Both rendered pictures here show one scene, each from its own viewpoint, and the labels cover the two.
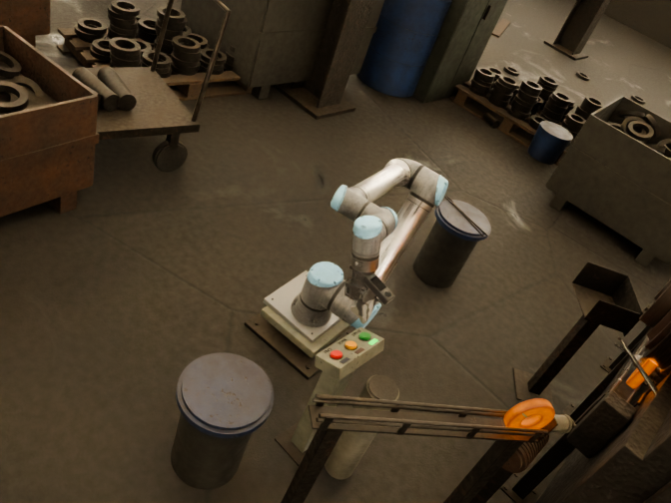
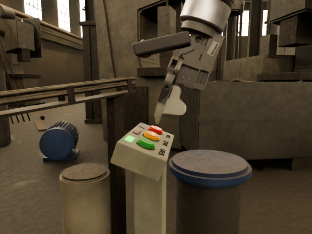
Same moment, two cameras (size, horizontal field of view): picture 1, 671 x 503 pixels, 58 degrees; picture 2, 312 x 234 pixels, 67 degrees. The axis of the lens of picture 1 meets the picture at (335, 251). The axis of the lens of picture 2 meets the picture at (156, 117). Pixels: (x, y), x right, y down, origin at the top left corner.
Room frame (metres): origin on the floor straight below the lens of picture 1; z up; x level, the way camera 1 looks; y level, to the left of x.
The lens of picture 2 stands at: (1.98, -0.37, 0.74)
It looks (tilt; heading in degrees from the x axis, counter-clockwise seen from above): 8 degrees down; 158
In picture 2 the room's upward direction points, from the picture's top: straight up
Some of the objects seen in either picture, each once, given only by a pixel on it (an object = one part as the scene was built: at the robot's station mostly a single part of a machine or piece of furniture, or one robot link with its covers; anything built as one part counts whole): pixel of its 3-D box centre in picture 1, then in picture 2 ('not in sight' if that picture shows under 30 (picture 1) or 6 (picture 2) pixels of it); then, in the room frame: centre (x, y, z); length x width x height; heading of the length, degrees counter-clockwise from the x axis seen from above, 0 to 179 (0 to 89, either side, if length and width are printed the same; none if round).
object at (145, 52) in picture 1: (168, 42); not in sight; (3.90, 1.64, 0.22); 1.20 x 0.81 x 0.44; 145
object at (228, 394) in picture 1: (216, 424); (207, 210); (1.22, 0.16, 0.22); 0.32 x 0.32 x 0.43
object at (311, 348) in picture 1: (308, 317); not in sight; (2.00, 0.00, 0.10); 0.32 x 0.32 x 0.04; 66
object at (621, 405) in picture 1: (601, 425); not in sight; (1.45, -1.04, 0.68); 0.11 x 0.08 x 0.24; 60
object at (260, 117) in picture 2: not in sight; (236, 118); (0.18, 1.19, 0.39); 1.03 x 0.83 x 0.77; 75
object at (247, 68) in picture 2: not in sight; (252, 93); (-0.97, 2.49, 0.55); 1.10 x 0.53 x 1.10; 170
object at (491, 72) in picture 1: (531, 102); not in sight; (5.58, -1.17, 0.22); 1.20 x 0.81 x 0.44; 65
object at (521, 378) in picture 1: (570, 340); not in sight; (2.24, -1.18, 0.36); 0.26 x 0.20 x 0.72; 5
